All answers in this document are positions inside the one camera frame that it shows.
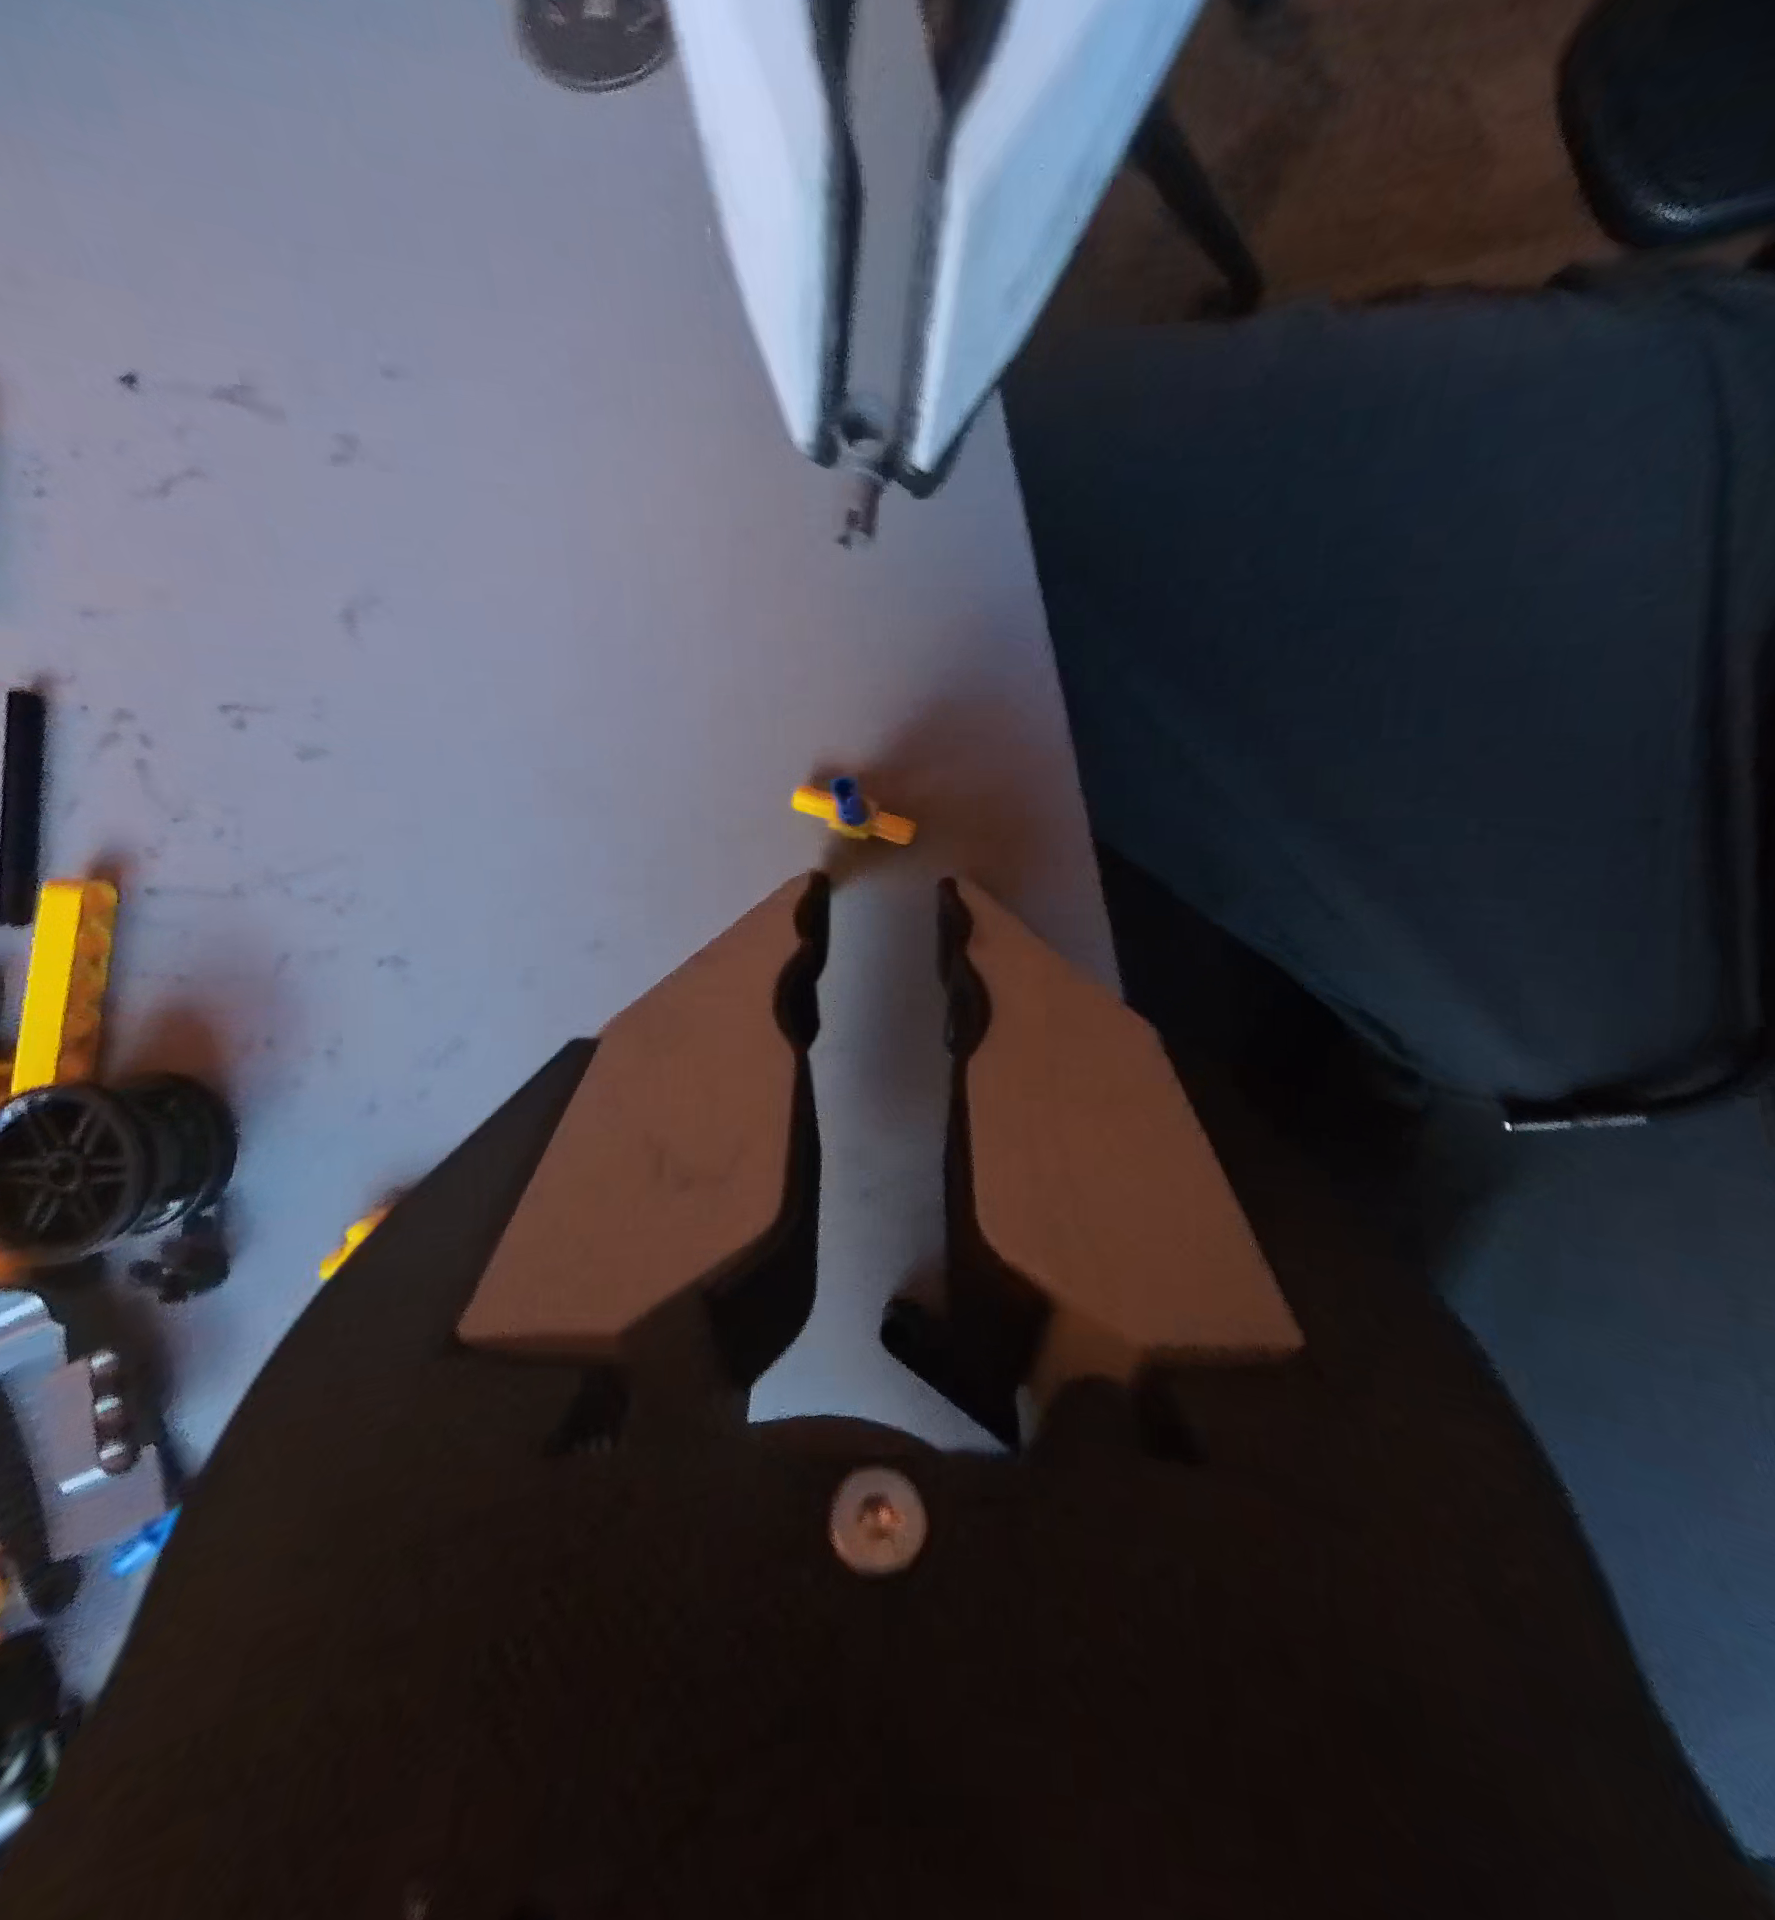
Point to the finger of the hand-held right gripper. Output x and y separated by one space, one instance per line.
1039 180
767 180

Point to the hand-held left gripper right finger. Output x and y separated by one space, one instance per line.
1114 1171

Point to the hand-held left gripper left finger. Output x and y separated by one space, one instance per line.
648 1171

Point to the dark grey pin connector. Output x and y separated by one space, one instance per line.
863 488

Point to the yellow cross axle connector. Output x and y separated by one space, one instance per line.
813 802
357 1238

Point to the grey desk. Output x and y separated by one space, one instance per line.
454 524

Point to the black chair base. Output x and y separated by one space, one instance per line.
1197 208

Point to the black spoked wheel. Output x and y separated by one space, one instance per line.
75 1163

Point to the long yellow holed beam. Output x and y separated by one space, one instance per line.
61 973

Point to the black office chair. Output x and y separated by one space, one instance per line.
1696 121

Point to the grey toothed rack piece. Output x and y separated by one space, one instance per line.
14 1381

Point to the black axle rod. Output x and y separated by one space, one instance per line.
19 802

